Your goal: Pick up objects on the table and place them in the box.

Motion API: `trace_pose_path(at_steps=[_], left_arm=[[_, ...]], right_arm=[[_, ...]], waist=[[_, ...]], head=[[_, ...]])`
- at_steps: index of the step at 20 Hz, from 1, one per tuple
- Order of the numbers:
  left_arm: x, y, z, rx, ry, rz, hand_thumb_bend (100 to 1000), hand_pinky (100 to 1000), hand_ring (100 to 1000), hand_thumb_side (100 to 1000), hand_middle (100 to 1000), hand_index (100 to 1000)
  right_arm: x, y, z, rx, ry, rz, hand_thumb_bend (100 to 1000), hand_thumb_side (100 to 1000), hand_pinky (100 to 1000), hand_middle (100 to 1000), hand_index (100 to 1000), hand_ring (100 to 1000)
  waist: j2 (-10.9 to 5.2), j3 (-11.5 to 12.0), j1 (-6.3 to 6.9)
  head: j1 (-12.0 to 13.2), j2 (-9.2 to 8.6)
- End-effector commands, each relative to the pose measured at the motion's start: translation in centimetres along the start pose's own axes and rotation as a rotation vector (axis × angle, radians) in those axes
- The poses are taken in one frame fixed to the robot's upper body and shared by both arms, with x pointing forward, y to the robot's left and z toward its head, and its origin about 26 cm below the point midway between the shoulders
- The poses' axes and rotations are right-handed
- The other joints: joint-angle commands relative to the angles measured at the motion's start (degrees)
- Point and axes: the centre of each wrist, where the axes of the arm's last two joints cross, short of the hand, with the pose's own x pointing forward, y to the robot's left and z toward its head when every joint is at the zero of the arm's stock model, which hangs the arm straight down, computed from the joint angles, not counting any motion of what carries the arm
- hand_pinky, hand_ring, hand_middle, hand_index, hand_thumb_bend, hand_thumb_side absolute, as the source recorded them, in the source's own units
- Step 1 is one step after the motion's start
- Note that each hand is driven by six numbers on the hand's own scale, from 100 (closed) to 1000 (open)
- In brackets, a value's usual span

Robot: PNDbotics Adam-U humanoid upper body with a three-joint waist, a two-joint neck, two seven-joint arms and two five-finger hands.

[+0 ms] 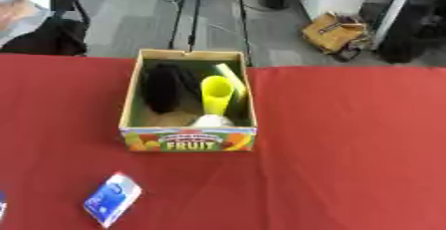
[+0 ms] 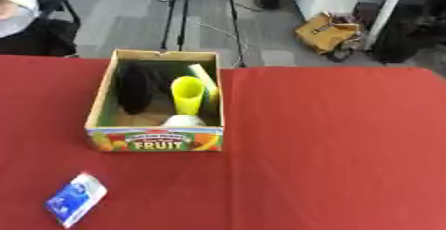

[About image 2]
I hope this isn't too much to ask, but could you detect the pale yellow flat box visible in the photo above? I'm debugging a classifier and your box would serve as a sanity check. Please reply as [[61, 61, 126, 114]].
[[188, 63, 220, 106]]

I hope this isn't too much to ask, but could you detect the tan cardboard box green inside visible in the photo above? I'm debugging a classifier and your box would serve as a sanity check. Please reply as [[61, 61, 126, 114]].
[[84, 48, 227, 153]]

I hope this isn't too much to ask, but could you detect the yellow plastic cup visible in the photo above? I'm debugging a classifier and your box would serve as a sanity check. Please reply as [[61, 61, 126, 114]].
[[168, 75, 208, 116]]

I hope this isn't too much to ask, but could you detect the white round object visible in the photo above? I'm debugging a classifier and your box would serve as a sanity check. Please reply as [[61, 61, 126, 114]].
[[160, 114, 208, 128]]

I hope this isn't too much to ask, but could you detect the black oval object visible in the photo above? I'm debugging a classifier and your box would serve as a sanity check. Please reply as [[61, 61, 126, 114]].
[[116, 61, 157, 115]]

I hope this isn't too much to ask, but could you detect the black tripod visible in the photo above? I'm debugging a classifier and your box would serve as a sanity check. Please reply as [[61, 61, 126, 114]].
[[158, 0, 248, 69]]

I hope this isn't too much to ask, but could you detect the tan bag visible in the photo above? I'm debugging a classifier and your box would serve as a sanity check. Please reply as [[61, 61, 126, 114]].
[[293, 11, 366, 56]]

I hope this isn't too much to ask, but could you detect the blue and white packet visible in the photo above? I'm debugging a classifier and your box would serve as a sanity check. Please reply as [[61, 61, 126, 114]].
[[43, 172, 109, 229]]

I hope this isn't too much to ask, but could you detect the black chair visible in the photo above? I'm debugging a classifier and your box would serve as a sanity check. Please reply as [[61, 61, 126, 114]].
[[0, 0, 83, 58]]

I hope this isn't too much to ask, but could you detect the black bag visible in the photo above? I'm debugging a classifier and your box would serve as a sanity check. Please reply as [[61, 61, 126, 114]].
[[370, 4, 446, 64]]

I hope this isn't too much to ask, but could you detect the person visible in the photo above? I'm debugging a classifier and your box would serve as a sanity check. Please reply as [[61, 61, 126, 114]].
[[0, 0, 46, 39]]

